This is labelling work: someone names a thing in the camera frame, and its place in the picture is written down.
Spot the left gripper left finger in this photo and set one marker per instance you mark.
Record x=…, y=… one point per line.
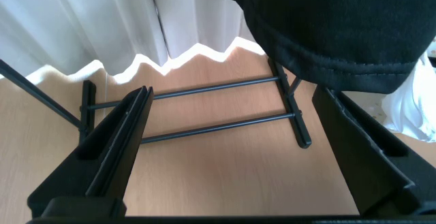
x=61, y=196

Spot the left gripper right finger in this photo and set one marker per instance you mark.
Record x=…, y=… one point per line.
x=374, y=183

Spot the black shorts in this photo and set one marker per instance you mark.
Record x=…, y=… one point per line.
x=340, y=30

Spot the black clothes rack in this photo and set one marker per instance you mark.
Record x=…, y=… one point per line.
x=293, y=111

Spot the white garment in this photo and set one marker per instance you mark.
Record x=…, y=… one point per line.
x=415, y=111

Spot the silver curtain wand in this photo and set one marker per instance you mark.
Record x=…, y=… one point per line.
x=158, y=16

